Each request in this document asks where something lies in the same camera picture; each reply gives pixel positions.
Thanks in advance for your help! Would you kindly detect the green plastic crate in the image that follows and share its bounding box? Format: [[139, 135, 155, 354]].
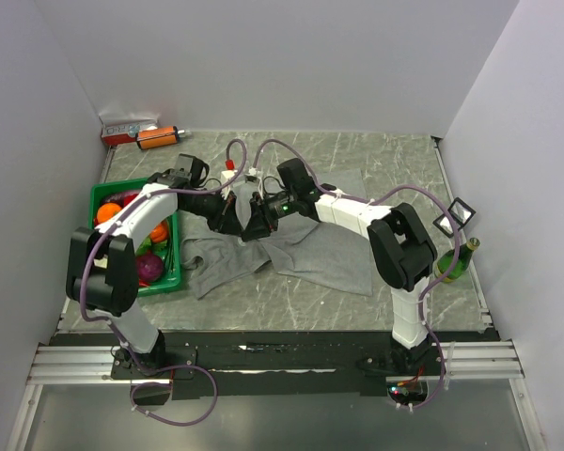
[[87, 178, 182, 297]]

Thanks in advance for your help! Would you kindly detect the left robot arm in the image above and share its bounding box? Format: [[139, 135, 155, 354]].
[[66, 154, 246, 378]]

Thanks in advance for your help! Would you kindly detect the red white box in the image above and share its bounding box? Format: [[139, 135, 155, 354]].
[[101, 119, 159, 148]]

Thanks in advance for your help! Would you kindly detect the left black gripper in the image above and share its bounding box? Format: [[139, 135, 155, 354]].
[[182, 187, 244, 238]]

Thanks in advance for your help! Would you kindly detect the small orange pumpkin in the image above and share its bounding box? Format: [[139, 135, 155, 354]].
[[149, 221, 169, 243]]

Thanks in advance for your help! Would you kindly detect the red bell pepper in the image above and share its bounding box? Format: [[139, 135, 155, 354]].
[[122, 194, 138, 208]]

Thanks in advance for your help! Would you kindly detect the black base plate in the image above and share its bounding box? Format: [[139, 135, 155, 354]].
[[110, 330, 502, 401]]

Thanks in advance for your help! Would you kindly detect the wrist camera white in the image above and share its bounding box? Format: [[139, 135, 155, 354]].
[[245, 167, 264, 195], [220, 159, 242, 199]]

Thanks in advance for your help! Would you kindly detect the grey garment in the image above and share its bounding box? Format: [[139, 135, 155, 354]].
[[180, 166, 375, 301]]

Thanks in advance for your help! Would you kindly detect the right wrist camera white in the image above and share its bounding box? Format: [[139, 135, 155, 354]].
[[245, 167, 264, 195]]

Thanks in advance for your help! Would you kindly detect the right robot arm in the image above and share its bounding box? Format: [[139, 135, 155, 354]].
[[240, 158, 437, 375]]

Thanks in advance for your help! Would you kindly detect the purple cabbage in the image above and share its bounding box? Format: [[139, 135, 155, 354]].
[[135, 253, 165, 283]]

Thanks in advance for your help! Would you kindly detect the purple cable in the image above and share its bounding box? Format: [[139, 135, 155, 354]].
[[251, 139, 466, 414], [79, 139, 246, 427]]

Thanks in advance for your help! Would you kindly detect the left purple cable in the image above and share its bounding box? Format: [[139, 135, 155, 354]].
[[79, 139, 246, 427]]

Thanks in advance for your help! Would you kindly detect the green lettuce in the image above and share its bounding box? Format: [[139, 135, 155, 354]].
[[135, 237, 153, 257]]

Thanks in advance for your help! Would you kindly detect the purple eggplant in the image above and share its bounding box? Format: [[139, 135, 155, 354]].
[[102, 190, 140, 205]]

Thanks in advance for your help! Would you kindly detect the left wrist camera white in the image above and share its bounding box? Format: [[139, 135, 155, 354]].
[[220, 159, 242, 199]]

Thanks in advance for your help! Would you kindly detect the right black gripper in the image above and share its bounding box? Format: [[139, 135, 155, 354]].
[[242, 190, 298, 242]]

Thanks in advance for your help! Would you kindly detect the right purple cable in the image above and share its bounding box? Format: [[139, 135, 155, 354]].
[[251, 139, 466, 414]]

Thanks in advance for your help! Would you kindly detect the aluminium rail frame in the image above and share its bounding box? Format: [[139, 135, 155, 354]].
[[8, 331, 547, 450]]

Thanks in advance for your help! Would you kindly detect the black square frame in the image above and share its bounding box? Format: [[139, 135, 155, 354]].
[[433, 197, 477, 238]]

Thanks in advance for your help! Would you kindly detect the orange fruit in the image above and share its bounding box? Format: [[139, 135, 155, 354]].
[[95, 202, 122, 225]]

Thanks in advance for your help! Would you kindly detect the orange cylinder tool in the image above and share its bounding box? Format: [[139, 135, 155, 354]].
[[135, 126, 191, 150]]

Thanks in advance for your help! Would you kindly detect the green yellow round object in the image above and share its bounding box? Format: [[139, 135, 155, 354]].
[[435, 237, 481, 283]]

